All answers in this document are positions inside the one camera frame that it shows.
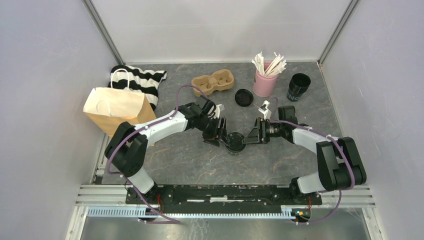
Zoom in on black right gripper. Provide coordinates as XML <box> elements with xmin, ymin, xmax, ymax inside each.
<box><xmin>241</xmin><ymin>117</ymin><xmax>284</xmax><ymax>145</ymax></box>

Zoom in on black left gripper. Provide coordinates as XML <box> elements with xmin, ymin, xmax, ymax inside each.
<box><xmin>197</xmin><ymin>115</ymin><xmax>230</xmax><ymax>148</ymax></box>

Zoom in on black paper coffee cup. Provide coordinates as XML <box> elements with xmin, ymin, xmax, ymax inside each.
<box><xmin>225</xmin><ymin>131</ymin><xmax>246</xmax><ymax>155</ymax></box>

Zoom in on brown cardboard cup carrier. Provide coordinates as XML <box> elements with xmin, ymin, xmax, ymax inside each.
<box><xmin>191</xmin><ymin>69</ymin><xmax>235</xmax><ymax>96</ymax></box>

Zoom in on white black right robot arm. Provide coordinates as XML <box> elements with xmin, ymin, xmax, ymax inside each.
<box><xmin>242</xmin><ymin>105</ymin><xmax>367</xmax><ymax>204</ymax></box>

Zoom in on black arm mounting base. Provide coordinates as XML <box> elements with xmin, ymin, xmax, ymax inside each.
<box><xmin>142</xmin><ymin>184</ymin><xmax>323</xmax><ymax>214</ymax></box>

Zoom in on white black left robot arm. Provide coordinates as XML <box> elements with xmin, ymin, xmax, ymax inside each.
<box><xmin>104</xmin><ymin>96</ymin><xmax>228</xmax><ymax>204</ymax></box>

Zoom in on black plastic cup lid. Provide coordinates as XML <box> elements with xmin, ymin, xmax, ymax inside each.
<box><xmin>234</xmin><ymin>88</ymin><xmax>254</xmax><ymax>107</ymax></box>

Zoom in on pink stirrer holder cup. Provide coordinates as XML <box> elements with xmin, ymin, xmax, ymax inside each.
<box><xmin>252</xmin><ymin>70</ymin><xmax>279</xmax><ymax>98</ymax></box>

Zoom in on white wrapped stirrer sticks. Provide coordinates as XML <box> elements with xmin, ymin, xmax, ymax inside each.
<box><xmin>251</xmin><ymin>52</ymin><xmax>287</xmax><ymax>78</ymax></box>

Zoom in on black white striped cloth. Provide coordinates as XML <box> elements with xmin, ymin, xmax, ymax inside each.
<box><xmin>107</xmin><ymin>65</ymin><xmax>168</xmax><ymax>111</ymax></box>

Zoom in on brown paper bag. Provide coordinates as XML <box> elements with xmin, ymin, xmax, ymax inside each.
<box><xmin>83</xmin><ymin>87</ymin><xmax>157</xmax><ymax>137</ymax></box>

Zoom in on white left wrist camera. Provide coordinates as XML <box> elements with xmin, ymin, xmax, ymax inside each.
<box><xmin>212</xmin><ymin>104</ymin><xmax>225</xmax><ymax>119</ymax></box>

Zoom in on slotted aluminium cable rail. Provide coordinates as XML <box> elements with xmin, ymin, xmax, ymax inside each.
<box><xmin>87</xmin><ymin>206</ymin><xmax>295</xmax><ymax>220</ymax></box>

